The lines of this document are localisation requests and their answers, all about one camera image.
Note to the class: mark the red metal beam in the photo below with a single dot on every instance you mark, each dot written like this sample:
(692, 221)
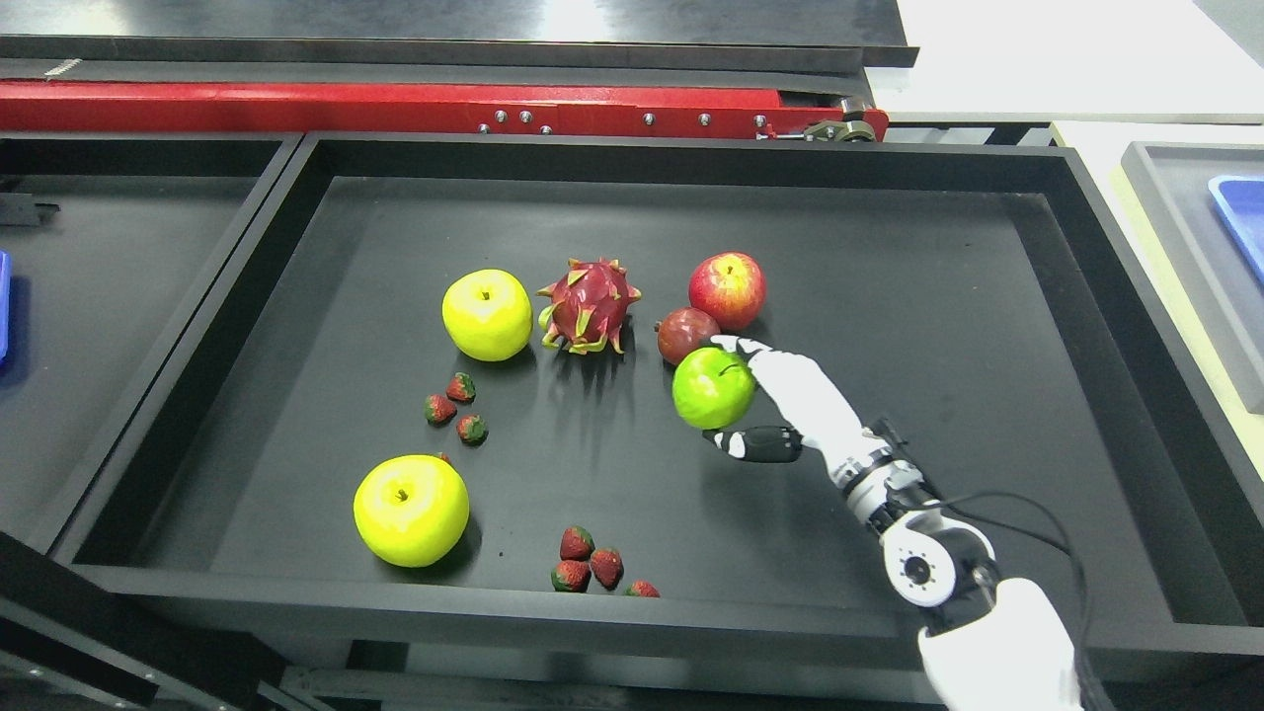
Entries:
(272, 107)

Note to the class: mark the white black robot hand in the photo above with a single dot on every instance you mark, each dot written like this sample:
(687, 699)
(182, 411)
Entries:
(813, 407)

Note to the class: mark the dark red pomegranate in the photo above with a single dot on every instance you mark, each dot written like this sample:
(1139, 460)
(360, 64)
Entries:
(684, 331)

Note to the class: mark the strawberry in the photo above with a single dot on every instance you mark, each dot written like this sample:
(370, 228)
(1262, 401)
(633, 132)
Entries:
(570, 576)
(576, 544)
(461, 387)
(607, 566)
(471, 430)
(438, 410)
(642, 588)

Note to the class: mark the green apple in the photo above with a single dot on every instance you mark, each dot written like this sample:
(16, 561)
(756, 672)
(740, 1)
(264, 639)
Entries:
(712, 389)

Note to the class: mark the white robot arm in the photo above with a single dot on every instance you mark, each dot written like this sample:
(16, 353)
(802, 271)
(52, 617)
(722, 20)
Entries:
(987, 642)

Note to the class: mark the dragon fruit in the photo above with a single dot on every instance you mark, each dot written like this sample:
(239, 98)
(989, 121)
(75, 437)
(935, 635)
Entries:
(587, 307)

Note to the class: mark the yellow apple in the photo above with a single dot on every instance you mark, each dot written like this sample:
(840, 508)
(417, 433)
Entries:
(487, 314)
(411, 510)

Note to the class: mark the blue plastic tray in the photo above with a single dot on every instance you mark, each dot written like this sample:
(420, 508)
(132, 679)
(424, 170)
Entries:
(1238, 200)

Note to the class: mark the yellow apple upper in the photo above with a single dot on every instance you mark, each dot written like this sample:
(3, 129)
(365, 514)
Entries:
(487, 314)

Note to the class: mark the red apple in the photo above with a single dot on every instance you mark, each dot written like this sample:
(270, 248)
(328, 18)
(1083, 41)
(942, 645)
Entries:
(729, 287)

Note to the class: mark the yellow apple lower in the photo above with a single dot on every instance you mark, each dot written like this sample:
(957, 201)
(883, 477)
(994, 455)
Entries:
(411, 510)

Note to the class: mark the black shelf tray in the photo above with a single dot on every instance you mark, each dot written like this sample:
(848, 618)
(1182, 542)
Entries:
(977, 299)

